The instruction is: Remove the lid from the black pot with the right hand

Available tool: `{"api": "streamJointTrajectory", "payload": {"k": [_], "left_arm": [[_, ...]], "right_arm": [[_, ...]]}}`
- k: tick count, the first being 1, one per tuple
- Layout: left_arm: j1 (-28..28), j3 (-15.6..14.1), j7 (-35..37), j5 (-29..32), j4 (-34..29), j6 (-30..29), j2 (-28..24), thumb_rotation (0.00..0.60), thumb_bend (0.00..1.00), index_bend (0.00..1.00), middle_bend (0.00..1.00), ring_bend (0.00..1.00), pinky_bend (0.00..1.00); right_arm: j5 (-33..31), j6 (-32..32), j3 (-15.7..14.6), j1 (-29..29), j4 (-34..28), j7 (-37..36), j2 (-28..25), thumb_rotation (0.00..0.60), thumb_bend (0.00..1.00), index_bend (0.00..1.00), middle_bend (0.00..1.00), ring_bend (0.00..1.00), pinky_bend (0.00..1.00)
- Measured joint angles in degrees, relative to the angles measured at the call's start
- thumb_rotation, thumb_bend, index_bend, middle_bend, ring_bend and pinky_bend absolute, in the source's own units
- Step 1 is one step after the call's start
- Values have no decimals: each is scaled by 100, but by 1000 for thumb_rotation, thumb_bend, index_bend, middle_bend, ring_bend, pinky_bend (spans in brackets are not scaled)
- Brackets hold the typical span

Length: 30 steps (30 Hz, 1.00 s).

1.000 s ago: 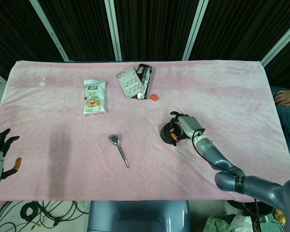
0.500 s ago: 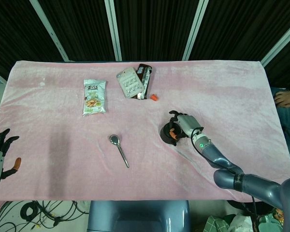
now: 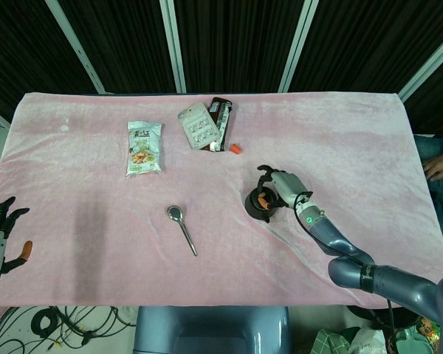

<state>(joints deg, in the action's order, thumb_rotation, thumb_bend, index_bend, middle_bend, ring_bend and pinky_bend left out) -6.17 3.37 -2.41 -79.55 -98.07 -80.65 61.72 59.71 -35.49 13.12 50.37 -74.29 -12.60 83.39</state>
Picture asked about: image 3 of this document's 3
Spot grey-blue robot torso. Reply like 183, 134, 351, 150
132, 305, 292, 354

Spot white frame post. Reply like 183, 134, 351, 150
398, 27, 443, 103
45, 0, 106, 94
159, 0, 188, 94
278, 0, 321, 93

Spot black cable bundle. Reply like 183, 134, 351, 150
0, 305, 138, 354

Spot nut snack bag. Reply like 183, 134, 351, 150
125, 120, 165, 178

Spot dark brown chocolate wrapper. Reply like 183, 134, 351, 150
200, 97, 234, 153

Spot black pleated curtain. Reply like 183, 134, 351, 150
0, 0, 443, 136

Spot metal spoon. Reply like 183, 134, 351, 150
165, 205, 199, 257

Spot black round cup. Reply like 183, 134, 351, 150
243, 186, 284, 223

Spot green checkered bag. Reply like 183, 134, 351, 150
312, 326, 360, 354

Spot white plastic bag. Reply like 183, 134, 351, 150
348, 326, 388, 354

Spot pink plush table cloth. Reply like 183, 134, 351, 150
0, 91, 443, 308

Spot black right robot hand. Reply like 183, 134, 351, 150
257, 164, 314, 213

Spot silver pill blister pack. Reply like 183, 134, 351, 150
176, 103, 224, 151

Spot bystander bare hand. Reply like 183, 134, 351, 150
422, 150, 443, 181

